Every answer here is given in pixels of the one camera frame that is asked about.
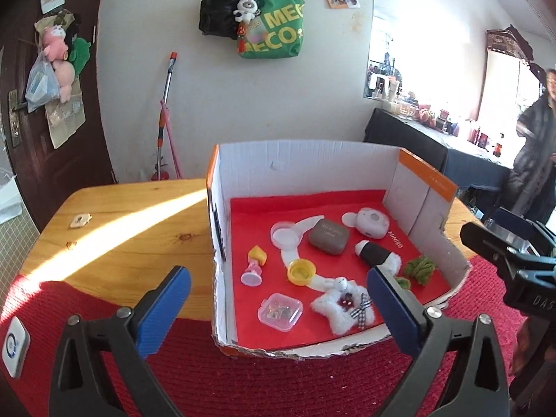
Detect green moss ball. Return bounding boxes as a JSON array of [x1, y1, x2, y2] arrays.
[[404, 256, 436, 286]]

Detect green tote bag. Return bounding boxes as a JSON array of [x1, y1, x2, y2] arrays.
[[237, 0, 306, 60]]

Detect green plush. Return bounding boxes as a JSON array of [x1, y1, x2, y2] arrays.
[[67, 37, 92, 74]]

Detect clear round lid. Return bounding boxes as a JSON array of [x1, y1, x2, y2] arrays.
[[270, 221, 301, 250]]

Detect pink and yellow toy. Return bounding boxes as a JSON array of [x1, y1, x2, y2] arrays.
[[241, 245, 269, 287]]

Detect pink plush toys on door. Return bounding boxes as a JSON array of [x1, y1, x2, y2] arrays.
[[34, 9, 88, 149]]

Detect pink broom handle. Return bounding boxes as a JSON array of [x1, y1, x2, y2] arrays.
[[158, 99, 183, 180]]

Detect white plastic sheet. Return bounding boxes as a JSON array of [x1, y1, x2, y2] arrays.
[[0, 167, 24, 227]]

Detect side table with dark cloth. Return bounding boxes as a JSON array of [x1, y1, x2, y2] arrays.
[[364, 108, 522, 222]]

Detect side table with clutter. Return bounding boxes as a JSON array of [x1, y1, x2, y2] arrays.
[[369, 74, 509, 157]]

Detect yellow bottle cap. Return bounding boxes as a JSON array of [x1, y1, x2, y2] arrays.
[[287, 258, 317, 286]]

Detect clear plastic bag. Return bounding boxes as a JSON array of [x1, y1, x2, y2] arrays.
[[25, 50, 62, 114]]

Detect dark brown door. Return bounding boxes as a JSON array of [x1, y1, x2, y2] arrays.
[[0, 0, 118, 233]]

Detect brown curtain valance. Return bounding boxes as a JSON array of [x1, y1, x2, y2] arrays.
[[485, 25, 546, 74]]

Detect plain pink plush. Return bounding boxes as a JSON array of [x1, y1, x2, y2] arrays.
[[52, 58, 76, 104]]

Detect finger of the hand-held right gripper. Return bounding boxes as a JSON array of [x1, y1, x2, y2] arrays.
[[460, 222, 556, 285], [493, 207, 556, 253]]

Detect wall mirror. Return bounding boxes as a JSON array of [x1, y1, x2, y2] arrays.
[[362, 0, 418, 100]]

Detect pink plush with white face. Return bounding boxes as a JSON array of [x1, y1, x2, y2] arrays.
[[41, 25, 69, 62]]

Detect grey-brown case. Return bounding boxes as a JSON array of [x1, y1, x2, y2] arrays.
[[308, 218, 350, 255]]

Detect white plush keychain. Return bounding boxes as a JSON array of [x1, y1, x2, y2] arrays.
[[234, 0, 260, 24]]

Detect red knitted mat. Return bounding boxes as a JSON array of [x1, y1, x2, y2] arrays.
[[0, 254, 528, 417]]

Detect white device with blue ring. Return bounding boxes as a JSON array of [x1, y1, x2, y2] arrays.
[[1, 316, 31, 379]]

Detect brass door handle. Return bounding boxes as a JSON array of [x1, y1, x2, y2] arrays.
[[8, 90, 30, 148]]

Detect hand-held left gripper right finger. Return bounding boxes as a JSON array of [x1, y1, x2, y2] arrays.
[[366, 264, 510, 417]]

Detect silver mop handle red tip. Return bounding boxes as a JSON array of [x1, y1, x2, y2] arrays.
[[150, 51, 180, 182]]

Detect red charm with iridescent tag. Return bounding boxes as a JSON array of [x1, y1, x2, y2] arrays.
[[237, 21, 268, 53]]

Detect pink oval device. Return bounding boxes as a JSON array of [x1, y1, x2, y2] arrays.
[[341, 207, 389, 239]]

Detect black backpack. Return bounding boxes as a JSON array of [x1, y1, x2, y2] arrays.
[[199, 0, 250, 39]]

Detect small clear plastic box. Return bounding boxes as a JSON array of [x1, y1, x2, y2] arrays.
[[257, 293, 303, 333]]

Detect orange cardboard box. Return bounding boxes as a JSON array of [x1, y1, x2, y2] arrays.
[[204, 140, 472, 360]]

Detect black and white roll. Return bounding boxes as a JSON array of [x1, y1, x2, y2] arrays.
[[354, 240, 402, 275]]

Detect white fluffy star plush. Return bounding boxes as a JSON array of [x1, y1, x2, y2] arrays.
[[310, 277, 376, 336]]

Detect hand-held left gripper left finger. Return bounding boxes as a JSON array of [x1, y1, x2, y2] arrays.
[[49, 265, 193, 417]]

